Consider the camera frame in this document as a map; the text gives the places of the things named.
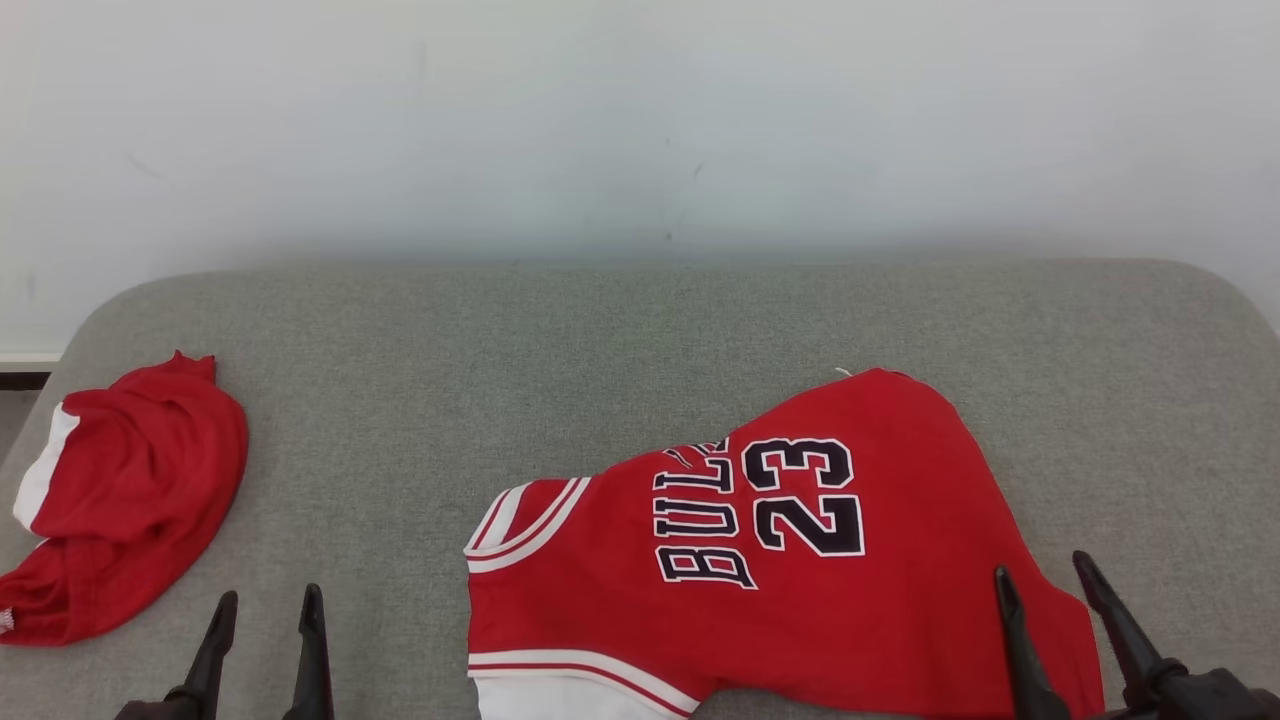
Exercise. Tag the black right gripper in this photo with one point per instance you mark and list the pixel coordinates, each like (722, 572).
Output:
(1210, 698)

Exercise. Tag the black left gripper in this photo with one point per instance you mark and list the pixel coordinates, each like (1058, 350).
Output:
(140, 711)

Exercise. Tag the red Bulls 23 jersey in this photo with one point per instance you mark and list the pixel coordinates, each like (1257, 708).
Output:
(850, 620)

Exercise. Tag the red and white shorts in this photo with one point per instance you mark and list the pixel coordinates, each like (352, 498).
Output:
(140, 490)

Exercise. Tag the grey fabric sofa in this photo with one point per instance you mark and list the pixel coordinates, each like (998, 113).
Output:
(640, 340)

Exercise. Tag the white wall baseboard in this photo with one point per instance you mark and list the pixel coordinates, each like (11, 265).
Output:
(30, 361)

